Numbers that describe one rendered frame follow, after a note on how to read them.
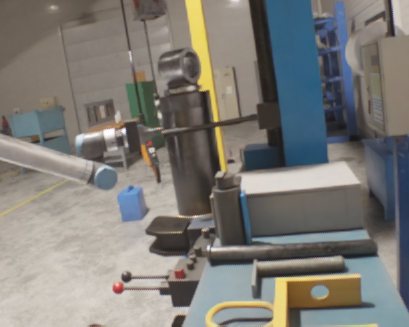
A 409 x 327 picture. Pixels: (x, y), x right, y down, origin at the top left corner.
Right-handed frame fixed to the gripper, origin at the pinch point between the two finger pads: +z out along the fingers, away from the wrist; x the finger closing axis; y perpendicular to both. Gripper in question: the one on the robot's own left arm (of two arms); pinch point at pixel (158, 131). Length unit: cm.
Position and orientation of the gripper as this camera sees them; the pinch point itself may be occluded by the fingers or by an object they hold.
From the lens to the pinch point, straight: 151.5
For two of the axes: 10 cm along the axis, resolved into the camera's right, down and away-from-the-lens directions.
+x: 1.5, 9.7, 1.7
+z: 9.7, -1.8, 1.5
